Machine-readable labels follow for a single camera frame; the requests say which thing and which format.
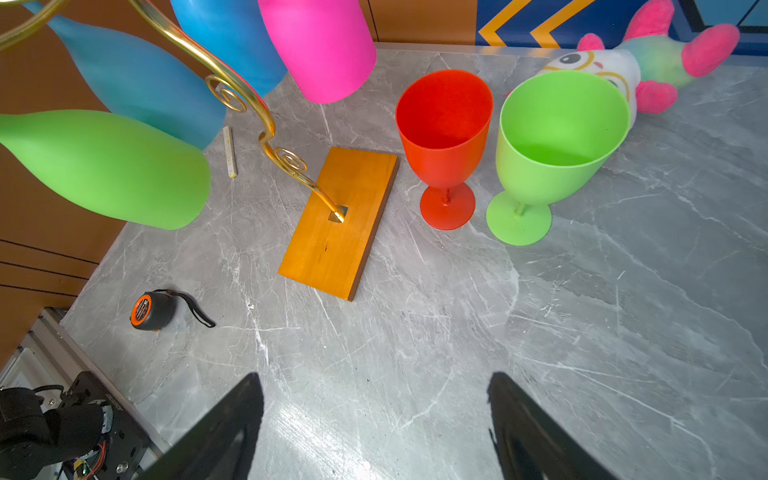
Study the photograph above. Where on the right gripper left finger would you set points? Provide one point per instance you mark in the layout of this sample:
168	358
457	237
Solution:
222	444

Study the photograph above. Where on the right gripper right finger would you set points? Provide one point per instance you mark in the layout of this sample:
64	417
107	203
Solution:
529	444

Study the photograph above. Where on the green wine glass front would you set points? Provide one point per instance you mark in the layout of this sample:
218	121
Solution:
112	165

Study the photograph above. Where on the green wine glass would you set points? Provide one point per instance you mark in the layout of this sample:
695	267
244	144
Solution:
555	131
112	165

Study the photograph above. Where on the red wine glass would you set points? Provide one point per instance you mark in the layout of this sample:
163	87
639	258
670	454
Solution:
443	120

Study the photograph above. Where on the blue wine glass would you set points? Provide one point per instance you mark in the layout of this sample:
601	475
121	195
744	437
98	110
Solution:
234	31
137	79

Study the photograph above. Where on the pink wine glass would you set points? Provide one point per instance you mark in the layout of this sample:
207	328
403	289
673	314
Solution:
326	45

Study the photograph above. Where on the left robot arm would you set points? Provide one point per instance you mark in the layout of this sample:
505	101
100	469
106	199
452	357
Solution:
32	439

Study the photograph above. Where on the wooden rack base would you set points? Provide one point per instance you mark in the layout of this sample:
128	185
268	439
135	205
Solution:
330	255

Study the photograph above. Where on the blue wine glass back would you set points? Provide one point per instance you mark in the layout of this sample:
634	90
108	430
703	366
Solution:
234	31

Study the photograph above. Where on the orange black tape measure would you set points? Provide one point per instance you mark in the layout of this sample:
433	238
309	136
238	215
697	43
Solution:
155	309

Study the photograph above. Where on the white plush bird toy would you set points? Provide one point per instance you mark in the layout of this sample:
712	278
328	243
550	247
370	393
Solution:
649	67

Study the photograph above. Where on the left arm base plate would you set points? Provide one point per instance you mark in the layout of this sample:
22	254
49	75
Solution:
119	451

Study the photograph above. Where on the aluminium front rail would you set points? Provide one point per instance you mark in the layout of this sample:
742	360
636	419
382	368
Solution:
47	355

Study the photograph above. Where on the gold wire glass rack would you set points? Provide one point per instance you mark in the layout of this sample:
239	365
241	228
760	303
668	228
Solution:
228	87

